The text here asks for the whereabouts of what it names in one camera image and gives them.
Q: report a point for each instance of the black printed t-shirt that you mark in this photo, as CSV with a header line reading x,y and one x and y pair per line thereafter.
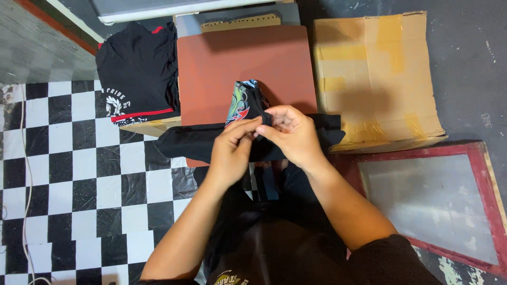
x,y
241,134

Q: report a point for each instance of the brown heat press platen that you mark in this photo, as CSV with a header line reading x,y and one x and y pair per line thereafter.
x,y
245,67

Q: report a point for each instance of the wooden board under shirts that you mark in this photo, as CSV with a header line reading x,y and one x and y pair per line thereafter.
x,y
152,126

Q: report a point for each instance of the person's black clothing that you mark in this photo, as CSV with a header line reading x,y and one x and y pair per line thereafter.
x,y
285,245

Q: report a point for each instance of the person's left hand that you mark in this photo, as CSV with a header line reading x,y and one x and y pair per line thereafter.
x,y
229,154

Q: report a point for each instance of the white machine edge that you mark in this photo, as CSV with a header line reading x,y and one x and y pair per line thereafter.
x,y
174,8

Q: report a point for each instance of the stack of black folded shirts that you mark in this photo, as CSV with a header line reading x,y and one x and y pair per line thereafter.
x,y
136,75

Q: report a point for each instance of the person's right hand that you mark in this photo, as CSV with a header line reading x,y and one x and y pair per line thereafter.
x,y
295,136

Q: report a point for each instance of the perforated cardboard sheet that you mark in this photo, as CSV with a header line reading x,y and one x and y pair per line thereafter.
x,y
240,22

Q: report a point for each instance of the red framed printing screen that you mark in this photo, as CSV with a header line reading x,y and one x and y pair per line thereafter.
x,y
435,202

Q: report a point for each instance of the taped cardboard box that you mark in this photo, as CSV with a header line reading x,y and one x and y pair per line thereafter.
x,y
376,79

